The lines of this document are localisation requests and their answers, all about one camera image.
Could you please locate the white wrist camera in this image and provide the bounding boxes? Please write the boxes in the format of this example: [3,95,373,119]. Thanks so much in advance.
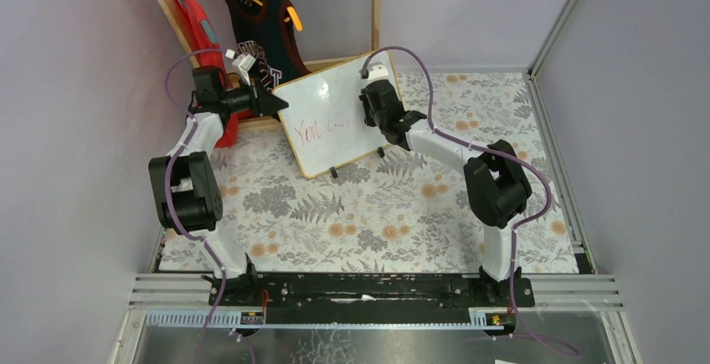
[363,63,390,83]
[224,49,256,86]

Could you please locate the wooden clothes rack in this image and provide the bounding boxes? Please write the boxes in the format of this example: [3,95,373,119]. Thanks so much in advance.
[136,0,383,133]

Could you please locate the aluminium frame rails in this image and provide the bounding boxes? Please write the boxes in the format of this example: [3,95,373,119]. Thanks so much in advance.
[108,0,710,364]

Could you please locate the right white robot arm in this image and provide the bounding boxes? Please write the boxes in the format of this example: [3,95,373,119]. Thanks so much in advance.
[359,79,532,300]

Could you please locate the red tank top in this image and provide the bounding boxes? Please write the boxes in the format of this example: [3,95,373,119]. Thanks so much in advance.
[164,0,239,148]

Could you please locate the dark navy basketball jersey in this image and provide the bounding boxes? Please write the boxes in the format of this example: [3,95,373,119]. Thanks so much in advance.
[224,0,310,90]

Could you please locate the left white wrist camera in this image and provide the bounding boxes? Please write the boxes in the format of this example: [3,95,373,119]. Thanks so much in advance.
[224,49,256,86]

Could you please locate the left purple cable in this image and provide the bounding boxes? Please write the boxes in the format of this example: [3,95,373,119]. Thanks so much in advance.
[164,48,259,364]

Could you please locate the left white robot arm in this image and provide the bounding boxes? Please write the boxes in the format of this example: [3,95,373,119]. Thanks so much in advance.
[148,65,288,287]

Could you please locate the yellow framed whiteboard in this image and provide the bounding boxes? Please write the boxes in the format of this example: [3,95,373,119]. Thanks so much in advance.
[273,52,399,178]

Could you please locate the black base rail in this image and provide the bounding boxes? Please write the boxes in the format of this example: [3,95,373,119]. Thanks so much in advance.
[203,272,535,318]

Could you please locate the white slotted cable duct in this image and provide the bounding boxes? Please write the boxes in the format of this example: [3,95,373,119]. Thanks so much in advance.
[144,309,507,331]

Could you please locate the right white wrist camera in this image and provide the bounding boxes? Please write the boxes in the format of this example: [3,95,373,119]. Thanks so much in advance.
[363,63,390,83]

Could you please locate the purple cable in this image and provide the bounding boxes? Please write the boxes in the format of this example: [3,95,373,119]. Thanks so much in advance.
[164,48,259,364]
[360,45,583,360]

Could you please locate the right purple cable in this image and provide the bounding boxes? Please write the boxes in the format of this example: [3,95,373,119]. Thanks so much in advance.
[360,45,583,360]

